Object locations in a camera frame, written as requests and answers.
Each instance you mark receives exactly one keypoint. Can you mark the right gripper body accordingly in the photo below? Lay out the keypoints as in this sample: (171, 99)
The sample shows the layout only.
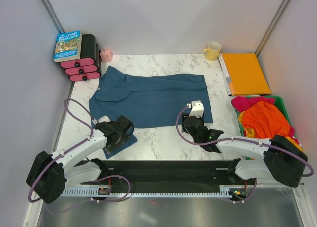
(184, 116)

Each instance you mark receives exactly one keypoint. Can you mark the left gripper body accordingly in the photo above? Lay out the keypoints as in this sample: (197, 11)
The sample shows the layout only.
(123, 138)

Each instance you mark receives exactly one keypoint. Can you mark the blue t shirt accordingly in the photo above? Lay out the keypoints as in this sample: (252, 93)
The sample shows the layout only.
(150, 103)

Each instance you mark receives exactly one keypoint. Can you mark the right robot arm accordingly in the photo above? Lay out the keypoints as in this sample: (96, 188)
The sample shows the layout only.
(270, 158)

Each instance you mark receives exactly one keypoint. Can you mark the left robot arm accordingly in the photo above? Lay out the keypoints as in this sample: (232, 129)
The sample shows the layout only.
(52, 174)

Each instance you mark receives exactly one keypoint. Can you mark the magenta t shirt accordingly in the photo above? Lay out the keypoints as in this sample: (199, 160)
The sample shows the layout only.
(244, 102)

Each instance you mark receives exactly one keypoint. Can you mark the yellow t shirt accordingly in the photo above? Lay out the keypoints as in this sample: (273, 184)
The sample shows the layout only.
(266, 126)

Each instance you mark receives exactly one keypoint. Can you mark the white board under folder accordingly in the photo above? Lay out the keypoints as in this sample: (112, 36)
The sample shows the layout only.
(226, 76)

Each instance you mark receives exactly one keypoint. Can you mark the black pink organizer rack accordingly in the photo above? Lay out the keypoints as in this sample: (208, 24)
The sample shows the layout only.
(89, 65)

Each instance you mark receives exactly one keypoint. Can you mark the orange folder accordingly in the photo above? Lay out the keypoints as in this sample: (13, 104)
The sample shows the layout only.
(246, 74)

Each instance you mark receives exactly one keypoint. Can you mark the orange t shirt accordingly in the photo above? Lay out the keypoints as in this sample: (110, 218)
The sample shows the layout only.
(262, 107)

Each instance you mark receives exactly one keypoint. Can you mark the yellow mug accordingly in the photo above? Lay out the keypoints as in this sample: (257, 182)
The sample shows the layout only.
(212, 51)

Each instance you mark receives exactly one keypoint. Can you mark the small pink box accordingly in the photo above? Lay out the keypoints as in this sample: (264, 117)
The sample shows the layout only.
(106, 55)

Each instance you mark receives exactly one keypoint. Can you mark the green plastic bin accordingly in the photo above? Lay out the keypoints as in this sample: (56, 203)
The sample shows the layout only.
(282, 105)

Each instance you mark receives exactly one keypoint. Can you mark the blue treehouse book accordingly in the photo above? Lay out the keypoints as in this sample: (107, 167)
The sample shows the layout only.
(68, 46)

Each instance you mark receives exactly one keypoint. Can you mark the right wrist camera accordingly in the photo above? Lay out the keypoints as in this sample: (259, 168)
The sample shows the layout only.
(196, 109)

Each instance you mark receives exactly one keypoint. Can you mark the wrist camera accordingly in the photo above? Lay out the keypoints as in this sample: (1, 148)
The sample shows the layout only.
(196, 109)
(102, 119)

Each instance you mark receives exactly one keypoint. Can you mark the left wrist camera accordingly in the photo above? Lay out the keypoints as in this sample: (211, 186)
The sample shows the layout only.
(102, 119)

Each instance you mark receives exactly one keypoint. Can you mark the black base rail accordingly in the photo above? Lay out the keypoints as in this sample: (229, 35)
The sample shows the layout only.
(169, 176)

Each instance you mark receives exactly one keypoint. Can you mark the white slotted cable duct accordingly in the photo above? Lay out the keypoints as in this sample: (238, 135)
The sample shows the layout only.
(99, 191)

